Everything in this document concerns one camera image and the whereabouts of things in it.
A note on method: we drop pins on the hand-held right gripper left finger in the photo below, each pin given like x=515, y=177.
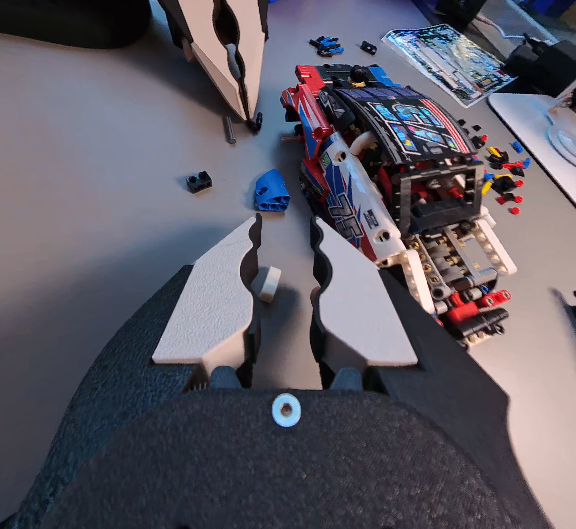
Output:
x=211, y=308

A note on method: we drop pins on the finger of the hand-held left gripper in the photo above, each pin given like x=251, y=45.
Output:
x=198, y=11
x=249, y=11

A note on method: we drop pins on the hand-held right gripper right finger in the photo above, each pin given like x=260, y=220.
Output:
x=364, y=313

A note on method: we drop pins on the white lego piece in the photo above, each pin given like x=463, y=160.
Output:
x=268, y=283

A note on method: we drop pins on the blue lego panel piece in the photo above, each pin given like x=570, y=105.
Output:
x=272, y=189

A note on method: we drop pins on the lego race car model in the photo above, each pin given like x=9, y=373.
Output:
x=382, y=168

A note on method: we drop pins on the pile of small lego pieces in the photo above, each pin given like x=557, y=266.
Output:
x=501, y=177

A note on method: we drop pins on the holographic sticker sheet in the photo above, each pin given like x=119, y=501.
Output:
x=450, y=60

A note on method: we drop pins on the grey lego axle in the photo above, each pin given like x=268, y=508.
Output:
x=230, y=130

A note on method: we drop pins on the small black lego piece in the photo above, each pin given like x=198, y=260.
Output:
x=368, y=47

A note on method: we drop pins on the black lego brick with holes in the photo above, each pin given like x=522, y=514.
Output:
x=199, y=182

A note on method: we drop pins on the black curved lego panel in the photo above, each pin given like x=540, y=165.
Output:
x=568, y=301

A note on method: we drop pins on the cluster of blue black pins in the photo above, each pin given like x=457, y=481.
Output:
x=327, y=46

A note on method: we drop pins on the white book stand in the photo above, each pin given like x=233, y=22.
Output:
x=531, y=132

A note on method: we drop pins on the black power adapter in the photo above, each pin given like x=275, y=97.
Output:
x=549, y=65

